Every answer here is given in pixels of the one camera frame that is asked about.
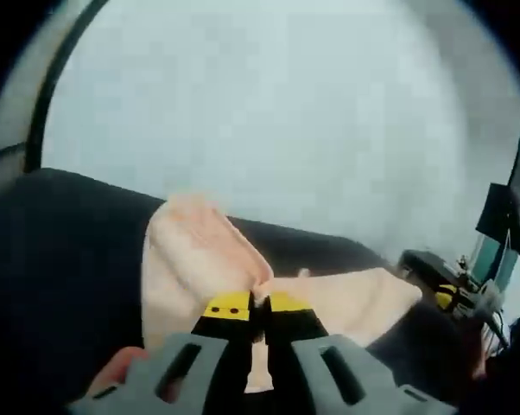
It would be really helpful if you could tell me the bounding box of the black curved frame strip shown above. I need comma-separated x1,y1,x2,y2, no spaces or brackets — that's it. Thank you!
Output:
23,0,111,175

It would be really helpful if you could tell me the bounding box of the open laptop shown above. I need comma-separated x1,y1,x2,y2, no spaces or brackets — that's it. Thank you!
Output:
472,235,519,290

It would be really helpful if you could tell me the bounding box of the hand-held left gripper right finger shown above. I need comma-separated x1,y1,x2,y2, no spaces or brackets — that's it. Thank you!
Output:
266,291,456,415

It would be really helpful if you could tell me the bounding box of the pink towel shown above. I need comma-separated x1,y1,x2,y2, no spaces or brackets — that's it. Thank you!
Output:
141,192,424,394

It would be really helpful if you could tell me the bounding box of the person's left hand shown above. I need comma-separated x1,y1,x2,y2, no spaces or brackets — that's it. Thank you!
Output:
88,344,152,399

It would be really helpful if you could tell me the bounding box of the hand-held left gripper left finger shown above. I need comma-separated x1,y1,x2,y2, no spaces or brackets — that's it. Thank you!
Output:
67,291,256,415

